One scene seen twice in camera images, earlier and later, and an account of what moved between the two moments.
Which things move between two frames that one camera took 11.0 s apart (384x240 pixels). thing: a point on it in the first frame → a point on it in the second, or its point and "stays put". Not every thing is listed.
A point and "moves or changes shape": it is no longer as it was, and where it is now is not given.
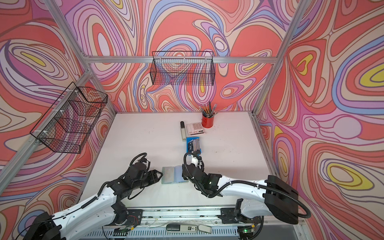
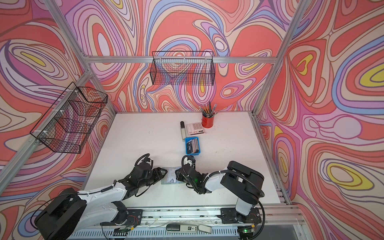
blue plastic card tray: (189, 139) moves or changes shape
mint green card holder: (172, 175) stays put
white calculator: (195, 129) stays put
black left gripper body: (137, 185) stays put
